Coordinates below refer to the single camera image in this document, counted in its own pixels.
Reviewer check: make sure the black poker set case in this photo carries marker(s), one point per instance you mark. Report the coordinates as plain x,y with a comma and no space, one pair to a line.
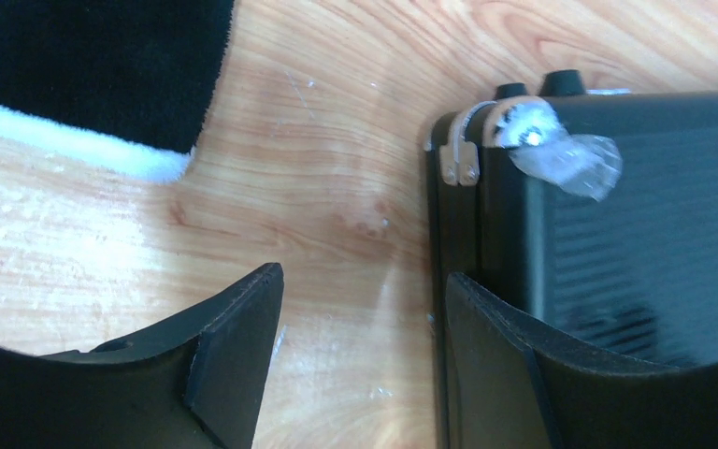
595,212

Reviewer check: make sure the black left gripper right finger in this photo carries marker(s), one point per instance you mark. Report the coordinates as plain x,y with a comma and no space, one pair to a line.
516,382

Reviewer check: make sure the black white striped cloth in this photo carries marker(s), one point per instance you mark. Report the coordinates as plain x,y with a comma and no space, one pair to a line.
123,85

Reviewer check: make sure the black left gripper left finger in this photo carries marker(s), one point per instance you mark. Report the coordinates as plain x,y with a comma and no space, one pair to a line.
193,380

